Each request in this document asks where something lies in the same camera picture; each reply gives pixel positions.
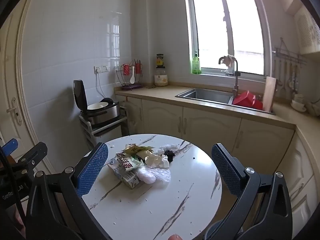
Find green dish soap bottle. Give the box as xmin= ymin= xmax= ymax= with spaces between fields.
xmin=191 ymin=51 xmax=202 ymax=75

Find white rice spoon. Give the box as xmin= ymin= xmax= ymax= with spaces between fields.
xmin=130 ymin=66 xmax=135 ymax=84

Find milk carton box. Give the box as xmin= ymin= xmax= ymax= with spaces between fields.
xmin=107 ymin=162 xmax=140 ymax=189

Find lined paper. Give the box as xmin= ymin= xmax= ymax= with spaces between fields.
xmin=145 ymin=155 xmax=170 ymax=169

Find glass jar with label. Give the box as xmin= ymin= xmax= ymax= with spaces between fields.
xmin=154 ymin=66 xmax=168 ymax=87

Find wall utensil rail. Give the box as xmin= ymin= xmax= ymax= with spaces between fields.
xmin=272 ymin=37 xmax=307 ymax=100

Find yellow gold snack bag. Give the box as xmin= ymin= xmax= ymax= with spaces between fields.
xmin=123 ymin=144 xmax=153 ymax=159

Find wire utensil rack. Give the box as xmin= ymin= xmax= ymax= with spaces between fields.
xmin=116 ymin=59 xmax=143 ymax=90

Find person's right hand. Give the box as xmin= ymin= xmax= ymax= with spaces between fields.
xmin=168 ymin=234 xmax=182 ymax=240

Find dark bottle yellow label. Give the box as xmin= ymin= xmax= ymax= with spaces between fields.
xmin=156 ymin=54 xmax=164 ymax=67

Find blue trash bin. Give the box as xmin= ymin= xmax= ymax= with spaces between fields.
xmin=203 ymin=220 xmax=244 ymax=240

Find black silver rice cooker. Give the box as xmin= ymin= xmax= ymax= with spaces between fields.
xmin=73 ymin=80 xmax=120 ymax=126

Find metal kitchen faucet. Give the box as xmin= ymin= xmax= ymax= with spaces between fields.
xmin=218 ymin=55 xmax=241 ymax=98

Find wall power socket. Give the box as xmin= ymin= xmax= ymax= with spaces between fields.
xmin=94 ymin=65 xmax=110 ymax=74

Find grey metal shelf rack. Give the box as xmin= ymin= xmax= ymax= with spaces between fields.
xmin=78 ymin=106 xmax=130 ymax=150

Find cream base cabinets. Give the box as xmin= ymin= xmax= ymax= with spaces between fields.
xmin=116 ymin=89 xmax=319 ymax=235

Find kitchen window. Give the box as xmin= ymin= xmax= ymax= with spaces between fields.
xmin=185 ymin=0 xmax=272 ymax=81

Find black plastic bag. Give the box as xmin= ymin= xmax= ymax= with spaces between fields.
xmin=164 ymin=150 xmax=175 ymax=163

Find clear plastic bag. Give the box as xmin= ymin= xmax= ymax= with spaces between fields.
xmin=134 ymin=166 xmax=171 ymax=184

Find stainless steel sink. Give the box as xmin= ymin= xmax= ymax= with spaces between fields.
xmin=175 ymin=87 xmax=235 ymax=106

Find wooden cutting board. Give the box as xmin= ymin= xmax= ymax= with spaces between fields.
xmin=263 ymin=76 xmax=277 ymax=112

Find clear crinkled plastic wrap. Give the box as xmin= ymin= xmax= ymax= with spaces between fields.
xmin=154 ymin=144 xmax=179 ymax=155

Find cloth on faucet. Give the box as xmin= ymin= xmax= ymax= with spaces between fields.
xmin=222 ymin=55 xmax=236 ymax=68

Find stacked white bowls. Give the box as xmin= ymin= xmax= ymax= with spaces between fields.
xmin=291 ymin=94 xmax=306 ymax=113

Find red plastic basin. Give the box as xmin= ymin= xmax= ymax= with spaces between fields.
xmin=232 ymin=90 xmax=263 ymax=111

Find white red snack bag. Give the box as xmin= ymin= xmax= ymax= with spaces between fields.
xmin=116 ymin=153 xmax=144 ymax=172

